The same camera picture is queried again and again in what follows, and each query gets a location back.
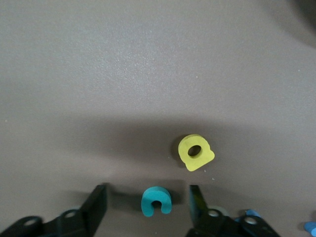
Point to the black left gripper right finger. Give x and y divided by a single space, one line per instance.
205 222

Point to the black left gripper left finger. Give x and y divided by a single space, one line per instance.
91 209

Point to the teal foam letter c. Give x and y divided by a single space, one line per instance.
149 197

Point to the yellow foam letter o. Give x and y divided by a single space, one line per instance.
187 158

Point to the blue foam letter x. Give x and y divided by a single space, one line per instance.
310 227

